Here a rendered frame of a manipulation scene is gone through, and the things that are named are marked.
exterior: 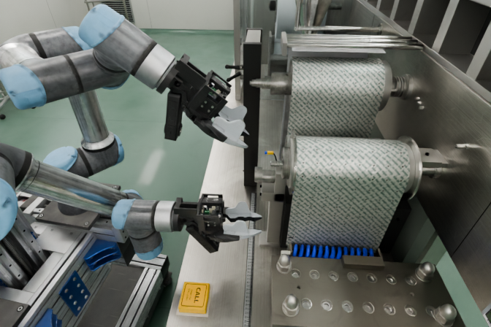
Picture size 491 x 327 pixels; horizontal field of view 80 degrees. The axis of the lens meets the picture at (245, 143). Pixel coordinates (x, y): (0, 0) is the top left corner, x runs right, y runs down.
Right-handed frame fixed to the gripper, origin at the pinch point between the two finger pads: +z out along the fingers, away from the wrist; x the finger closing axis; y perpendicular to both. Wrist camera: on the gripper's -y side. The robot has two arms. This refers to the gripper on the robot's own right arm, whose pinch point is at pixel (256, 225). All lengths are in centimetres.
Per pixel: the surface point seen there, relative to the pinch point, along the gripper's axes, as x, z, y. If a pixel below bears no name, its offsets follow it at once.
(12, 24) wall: 352, -346, -45
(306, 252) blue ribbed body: -3.4, 12.8, -5.3
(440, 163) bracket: 3.3, 39.1, 19.6
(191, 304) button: -12.5, -15.6, -16.6
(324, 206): -0.4, 15.4, 8.5
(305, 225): -0.4, 12.1, 1.7
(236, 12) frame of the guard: 102, -13, 28
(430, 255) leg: 13, 58, -28
